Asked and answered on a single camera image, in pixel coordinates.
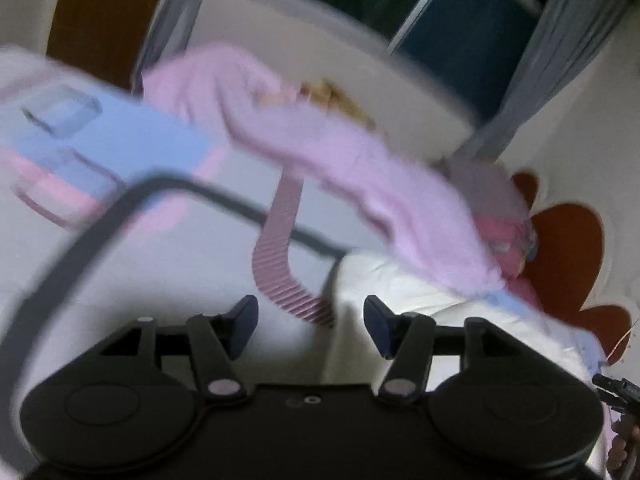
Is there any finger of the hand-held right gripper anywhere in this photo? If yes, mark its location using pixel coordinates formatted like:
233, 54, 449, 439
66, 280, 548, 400
592, 372, 640, 416

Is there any grey curtain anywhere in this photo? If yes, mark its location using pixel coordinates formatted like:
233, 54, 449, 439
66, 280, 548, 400
462, 0, 640, 161
132, 0, 211, 91

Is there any person's right hand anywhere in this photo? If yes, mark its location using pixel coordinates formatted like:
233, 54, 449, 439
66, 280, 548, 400
606, 412, 640, 476

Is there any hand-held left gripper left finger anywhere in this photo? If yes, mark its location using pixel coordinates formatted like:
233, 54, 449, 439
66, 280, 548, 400
97, 295, 260, 403

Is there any pile of folded clothes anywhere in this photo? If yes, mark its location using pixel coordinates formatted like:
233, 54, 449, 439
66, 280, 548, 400
440, 157, 543, 306

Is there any yellow printed cloth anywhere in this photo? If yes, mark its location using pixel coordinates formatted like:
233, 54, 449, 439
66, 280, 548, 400
260, 79, 376, 131

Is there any sliding glass window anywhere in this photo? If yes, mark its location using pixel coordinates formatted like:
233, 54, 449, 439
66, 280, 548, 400
235, 0, 558, 126

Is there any white puffer jacket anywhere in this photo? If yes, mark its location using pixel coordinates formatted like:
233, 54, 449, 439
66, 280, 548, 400
327, 252, 616, 480

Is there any patterned bed sheet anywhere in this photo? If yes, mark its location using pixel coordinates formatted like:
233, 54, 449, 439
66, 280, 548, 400
0, 47, 608, 480

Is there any pink blanket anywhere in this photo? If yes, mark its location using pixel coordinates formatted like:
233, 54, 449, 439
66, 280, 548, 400
141, 42, 506, 296

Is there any brown wooden door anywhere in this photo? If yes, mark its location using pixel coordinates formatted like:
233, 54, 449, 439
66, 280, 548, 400
45, 0, 173, 91

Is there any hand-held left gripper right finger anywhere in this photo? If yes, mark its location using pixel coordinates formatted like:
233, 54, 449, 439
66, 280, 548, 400
363, 295, 523, 403

